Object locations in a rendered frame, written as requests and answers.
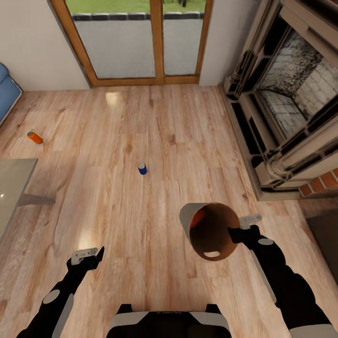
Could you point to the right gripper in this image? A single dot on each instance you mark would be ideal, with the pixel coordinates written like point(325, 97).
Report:
point(239, 235)

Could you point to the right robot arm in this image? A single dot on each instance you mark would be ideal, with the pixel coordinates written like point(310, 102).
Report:
point(289, 291)

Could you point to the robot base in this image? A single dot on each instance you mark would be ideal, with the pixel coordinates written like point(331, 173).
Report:
point(168, 324)

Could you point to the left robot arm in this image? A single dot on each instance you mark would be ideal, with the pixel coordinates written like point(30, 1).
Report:
point(57, 304)

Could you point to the can of soda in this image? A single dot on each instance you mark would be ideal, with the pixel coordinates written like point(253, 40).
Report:
point(142, 168)
point(37, 139)
point(199, 216)

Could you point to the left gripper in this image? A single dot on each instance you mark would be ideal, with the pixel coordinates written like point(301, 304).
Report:
point(88, 263)

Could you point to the trash can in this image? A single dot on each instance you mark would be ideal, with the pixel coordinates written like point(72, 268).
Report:
point(212, 233)

